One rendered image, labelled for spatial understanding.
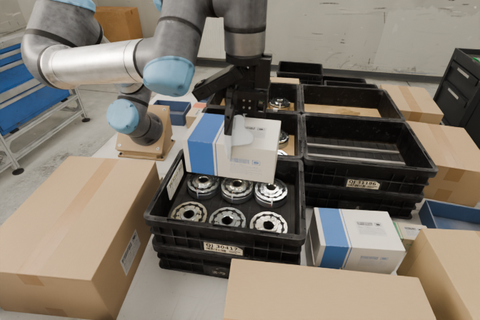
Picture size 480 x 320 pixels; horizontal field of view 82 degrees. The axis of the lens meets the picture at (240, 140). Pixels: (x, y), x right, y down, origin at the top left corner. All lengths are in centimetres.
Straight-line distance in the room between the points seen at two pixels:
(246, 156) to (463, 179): 86
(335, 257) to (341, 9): 349
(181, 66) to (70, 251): 52
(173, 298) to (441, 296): 64
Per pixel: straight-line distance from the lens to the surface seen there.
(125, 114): 108
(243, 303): 63
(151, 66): 45
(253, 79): 54
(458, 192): 127
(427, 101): 164
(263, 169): 59
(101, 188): 91
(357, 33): 409
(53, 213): 90
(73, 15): 79
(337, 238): 77
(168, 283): 90
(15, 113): 276
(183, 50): 46
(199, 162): 62
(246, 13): 48
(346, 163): 91
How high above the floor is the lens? 147
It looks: 35 degrees down
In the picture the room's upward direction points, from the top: straight up
